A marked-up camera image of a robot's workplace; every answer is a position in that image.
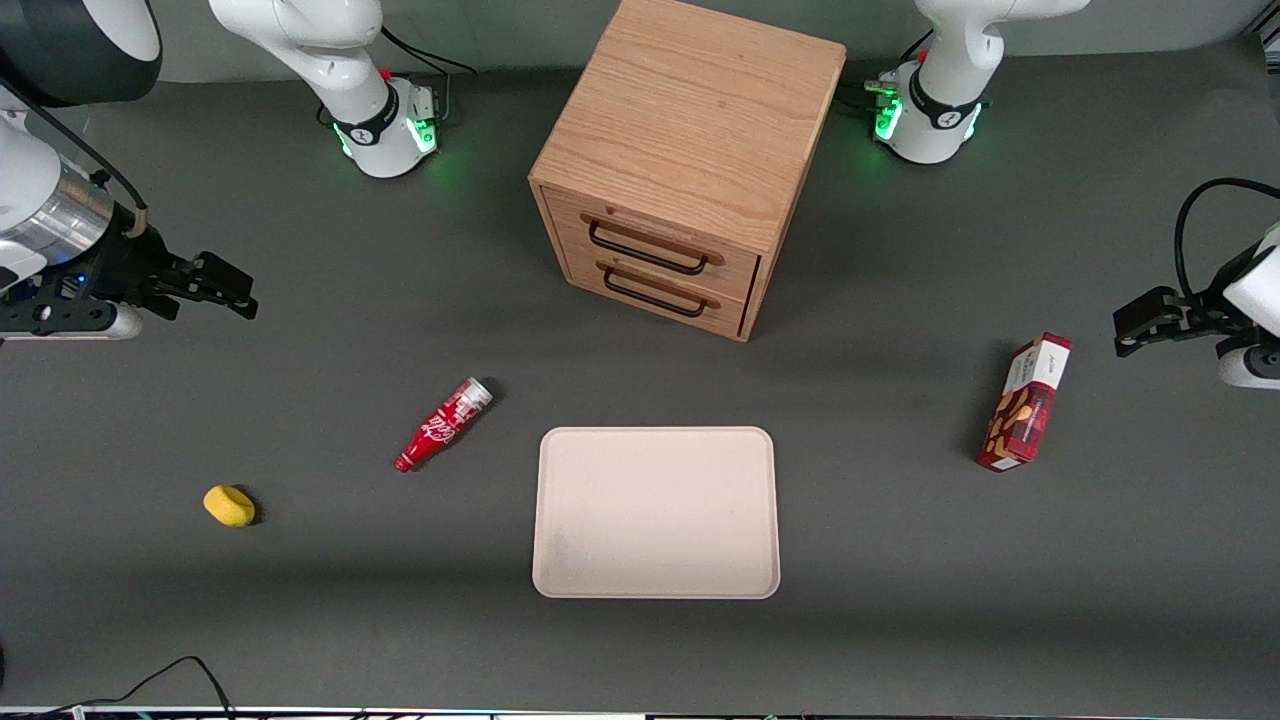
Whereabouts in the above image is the black cable at table edge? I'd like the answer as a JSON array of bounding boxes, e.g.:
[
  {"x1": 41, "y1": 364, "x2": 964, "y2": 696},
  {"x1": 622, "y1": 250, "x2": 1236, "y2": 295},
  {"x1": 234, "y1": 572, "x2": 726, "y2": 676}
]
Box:
[{"x1": 0, "y1": 655, "x2": 237, "y2": 720}]

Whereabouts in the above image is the wooden drawer front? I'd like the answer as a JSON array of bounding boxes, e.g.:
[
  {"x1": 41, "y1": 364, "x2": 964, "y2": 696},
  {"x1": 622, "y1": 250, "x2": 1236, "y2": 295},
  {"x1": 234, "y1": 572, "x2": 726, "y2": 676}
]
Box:
[
  {"x1": 563, "y1": 246, "x2": 753, "y2": 337},
  {"x1": 541, "y1": 186, "x2": 763, "y2": 301}
]

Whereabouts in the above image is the red coke bottle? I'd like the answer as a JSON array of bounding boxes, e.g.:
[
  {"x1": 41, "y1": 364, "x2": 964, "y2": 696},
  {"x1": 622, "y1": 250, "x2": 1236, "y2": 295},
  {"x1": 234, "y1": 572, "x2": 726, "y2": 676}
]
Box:
[{"x1": 393, "y1": 377, "x2": 494, "y2": 474}]

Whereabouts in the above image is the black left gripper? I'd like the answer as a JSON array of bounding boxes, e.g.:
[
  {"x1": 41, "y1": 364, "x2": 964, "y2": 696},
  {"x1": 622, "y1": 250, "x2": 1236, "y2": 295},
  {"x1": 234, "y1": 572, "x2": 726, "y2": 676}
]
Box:
[{"x1": 1113, "y1": 250, "x2": 1263, "y2": 359}]

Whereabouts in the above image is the black right base cable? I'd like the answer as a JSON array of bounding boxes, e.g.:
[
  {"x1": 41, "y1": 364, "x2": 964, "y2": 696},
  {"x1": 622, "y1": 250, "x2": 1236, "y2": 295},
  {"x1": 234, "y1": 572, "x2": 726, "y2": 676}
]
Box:
[{"x1": 378, "y1": 24, "x2": 481, "y2": 126}]

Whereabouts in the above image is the black left base cable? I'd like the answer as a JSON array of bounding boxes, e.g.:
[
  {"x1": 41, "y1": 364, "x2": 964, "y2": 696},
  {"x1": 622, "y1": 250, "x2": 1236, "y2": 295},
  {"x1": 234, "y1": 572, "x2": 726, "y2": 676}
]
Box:
[{"x1": 838, "y1": 30, "x2": 936, "y2": 126}]

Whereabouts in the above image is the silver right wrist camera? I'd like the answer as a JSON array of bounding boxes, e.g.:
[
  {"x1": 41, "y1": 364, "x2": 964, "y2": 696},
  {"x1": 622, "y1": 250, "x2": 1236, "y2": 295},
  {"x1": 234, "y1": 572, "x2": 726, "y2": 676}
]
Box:
[{"x1": 0, "y1": 303, "x2": 143, "y2": 343}]

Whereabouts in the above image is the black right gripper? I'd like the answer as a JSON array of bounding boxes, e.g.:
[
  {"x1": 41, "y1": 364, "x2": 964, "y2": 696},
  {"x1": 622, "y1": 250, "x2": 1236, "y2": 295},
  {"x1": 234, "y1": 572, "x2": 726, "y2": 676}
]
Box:
[{"x1": 0, "y1": 232, "x2": 259, "y2": 337}]

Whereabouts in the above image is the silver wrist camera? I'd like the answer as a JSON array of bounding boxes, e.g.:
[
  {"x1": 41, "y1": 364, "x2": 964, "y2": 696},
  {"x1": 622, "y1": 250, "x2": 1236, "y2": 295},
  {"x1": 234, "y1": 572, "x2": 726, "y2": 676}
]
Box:
[
  {"x1": 1216, "y1": 338, "x2": 1280, "y2": 391},
  {"x1": 0, "y1": 303, "x2": 143, "y2": 343}
]

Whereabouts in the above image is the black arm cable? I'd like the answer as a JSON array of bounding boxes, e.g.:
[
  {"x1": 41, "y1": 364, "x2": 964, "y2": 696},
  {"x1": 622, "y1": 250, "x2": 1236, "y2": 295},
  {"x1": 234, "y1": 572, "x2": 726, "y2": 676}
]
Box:
[
  {"x1": 1174, "y1": 177, "x2": 1280, "y2": 303},
  {"x1": 0, "y1": 78, "x2": 151, "y2": 241}
]

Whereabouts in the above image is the beige rectangular tray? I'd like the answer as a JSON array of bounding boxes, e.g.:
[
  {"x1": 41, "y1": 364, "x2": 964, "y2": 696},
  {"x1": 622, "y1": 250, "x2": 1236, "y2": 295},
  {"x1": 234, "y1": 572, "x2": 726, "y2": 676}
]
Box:
[{"x1": 531, "y1": 426, "x2": 782, "y2": 601}]

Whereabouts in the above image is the black base cable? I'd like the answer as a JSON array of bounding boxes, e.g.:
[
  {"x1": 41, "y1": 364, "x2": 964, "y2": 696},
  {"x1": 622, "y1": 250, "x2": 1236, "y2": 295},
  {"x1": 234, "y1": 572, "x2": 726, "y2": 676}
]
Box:
[
  {"x1": 378, "y1": 24, "x2": 481, "y2": 126},
  {"x1": 838, "y1": 30, "x2": 936, "y2": 126}
]

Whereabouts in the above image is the wooden drawer cabinet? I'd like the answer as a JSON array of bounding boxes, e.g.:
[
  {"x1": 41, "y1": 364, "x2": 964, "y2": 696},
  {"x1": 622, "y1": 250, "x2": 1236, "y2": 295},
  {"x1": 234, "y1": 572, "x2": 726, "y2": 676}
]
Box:
[{"x1": 528, "y1": 0, "x2": 849, "y2": 343}]

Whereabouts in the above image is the black metal drawer handle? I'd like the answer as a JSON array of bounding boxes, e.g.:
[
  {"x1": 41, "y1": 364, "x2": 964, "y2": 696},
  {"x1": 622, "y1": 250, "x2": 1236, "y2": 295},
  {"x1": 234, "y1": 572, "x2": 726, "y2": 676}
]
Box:
[
  {"x1": 602, "y1": 265, "x2": 708, "y2": 320},
  {"x1": 587, "y1": 220, "x2": 710, "y2": 277}
]

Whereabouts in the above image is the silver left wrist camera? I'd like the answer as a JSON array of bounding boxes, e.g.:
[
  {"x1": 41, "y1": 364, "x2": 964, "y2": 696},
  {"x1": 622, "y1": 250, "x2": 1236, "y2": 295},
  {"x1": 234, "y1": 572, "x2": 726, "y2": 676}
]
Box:
[{"x1": 1216, "y1": 338, "x2": 1280, "y2": 391}]

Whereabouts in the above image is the red snack box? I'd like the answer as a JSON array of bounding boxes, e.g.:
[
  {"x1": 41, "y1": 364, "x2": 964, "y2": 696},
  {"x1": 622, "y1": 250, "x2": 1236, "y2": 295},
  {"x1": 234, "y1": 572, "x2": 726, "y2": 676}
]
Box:
[{"x1": 977, "y1": 333, "x2": 1074, "y2": 473}]

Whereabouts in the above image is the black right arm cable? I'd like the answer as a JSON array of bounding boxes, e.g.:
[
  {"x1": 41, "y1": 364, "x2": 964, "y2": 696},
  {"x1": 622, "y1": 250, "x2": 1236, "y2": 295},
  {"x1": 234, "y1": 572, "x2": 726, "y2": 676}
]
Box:
[{"x1": 0, "y1": 78, "x2": 151, "y2": 241}]

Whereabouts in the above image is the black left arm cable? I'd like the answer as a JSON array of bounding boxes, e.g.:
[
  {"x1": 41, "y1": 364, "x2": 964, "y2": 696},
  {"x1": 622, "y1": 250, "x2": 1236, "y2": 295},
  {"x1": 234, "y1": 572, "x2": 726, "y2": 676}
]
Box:
[{"x1": 1174, "y1": 177, "x2": 1280, "y2": 303}]

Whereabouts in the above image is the yellow lemon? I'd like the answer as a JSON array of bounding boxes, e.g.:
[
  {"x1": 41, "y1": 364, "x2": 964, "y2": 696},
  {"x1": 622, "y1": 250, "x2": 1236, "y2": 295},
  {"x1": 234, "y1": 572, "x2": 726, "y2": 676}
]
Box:
[{"x1": 203, "y1": 485, "x2": 257, "y2": 529}]

